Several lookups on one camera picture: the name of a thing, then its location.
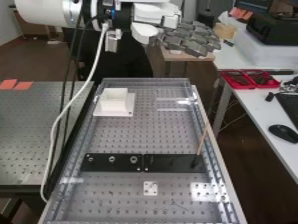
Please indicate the small white square plate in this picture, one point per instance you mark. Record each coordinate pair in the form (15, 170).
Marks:
(151, 188)

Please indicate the orange paper note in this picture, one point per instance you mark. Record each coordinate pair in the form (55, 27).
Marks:
(7, 84)
(25, 85)

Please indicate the black device box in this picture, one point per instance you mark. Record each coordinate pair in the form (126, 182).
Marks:
(273, 28)

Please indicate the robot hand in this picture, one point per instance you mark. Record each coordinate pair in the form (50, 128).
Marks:
(178, 36)

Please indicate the cardboard box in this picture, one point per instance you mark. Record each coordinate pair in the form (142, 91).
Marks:
(224, 30)

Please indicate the small white box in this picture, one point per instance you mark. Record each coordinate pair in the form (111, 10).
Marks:
(114, 100)

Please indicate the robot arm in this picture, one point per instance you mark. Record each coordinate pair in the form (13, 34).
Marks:
(45, 11)

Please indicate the flat black plate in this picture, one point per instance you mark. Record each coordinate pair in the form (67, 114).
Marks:
(111, 166)
(174, 163)

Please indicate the white desk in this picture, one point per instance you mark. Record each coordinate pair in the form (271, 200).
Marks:
(267, 113)

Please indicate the wooden desk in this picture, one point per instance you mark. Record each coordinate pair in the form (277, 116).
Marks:
(195, 58)

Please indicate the black keyboard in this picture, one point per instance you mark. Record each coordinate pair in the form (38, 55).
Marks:
(289, 108)

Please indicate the thin stick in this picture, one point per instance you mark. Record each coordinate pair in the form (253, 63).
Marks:
(202, 143)

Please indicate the clear box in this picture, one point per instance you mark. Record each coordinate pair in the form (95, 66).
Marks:
(147, 133)

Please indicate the black computer mouse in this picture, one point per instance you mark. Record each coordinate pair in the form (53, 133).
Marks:
(284, 133)

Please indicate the red tray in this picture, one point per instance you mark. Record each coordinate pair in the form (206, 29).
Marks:
(264, 78)
(237, 80)

